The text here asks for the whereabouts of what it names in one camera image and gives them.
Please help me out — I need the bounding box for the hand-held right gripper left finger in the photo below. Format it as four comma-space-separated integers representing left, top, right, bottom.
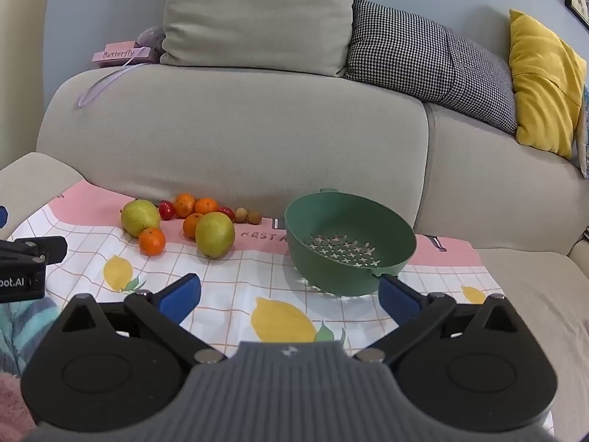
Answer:
57, 273, 227, 365

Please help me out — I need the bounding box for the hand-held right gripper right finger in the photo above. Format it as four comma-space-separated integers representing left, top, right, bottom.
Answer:
352, 274, 521, 364

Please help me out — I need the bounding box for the green yellow pear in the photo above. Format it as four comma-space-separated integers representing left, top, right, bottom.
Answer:
120, 199, 161, 238
195, 212, 236, 259

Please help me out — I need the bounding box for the green plastic colander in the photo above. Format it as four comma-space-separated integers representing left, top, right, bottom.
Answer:
284, 188, 418, 296

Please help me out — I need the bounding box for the teal striped clothing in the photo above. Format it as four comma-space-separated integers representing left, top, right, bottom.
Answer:
0, 297, 61, 377

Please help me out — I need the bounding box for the lemon print checked cloth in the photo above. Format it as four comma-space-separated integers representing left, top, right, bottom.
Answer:
0, 179, 555, 431

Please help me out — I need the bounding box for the pink fluffy cloth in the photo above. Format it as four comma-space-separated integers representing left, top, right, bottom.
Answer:
0, 372, 38, 442

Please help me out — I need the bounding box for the beige sofa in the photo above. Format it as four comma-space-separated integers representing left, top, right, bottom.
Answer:
0, 62, 589, 442

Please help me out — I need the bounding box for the pink sign box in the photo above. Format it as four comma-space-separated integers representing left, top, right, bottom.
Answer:
92, 42, 159, 63

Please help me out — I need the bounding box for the grey plush toy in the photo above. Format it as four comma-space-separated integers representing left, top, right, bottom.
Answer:
137, 26, 166, 63

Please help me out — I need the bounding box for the houndstooth cushion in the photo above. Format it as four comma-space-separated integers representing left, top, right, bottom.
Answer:
345, 0, 518, 135

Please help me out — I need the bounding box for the light patterned cushion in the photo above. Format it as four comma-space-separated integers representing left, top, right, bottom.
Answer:
575, 83, 589, 180

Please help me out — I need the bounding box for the yellow cushion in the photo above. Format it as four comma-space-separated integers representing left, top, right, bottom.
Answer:
508, 8, 588, 161

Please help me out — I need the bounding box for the beige cushion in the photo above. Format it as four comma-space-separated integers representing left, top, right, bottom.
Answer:
160, 0, 357, 78

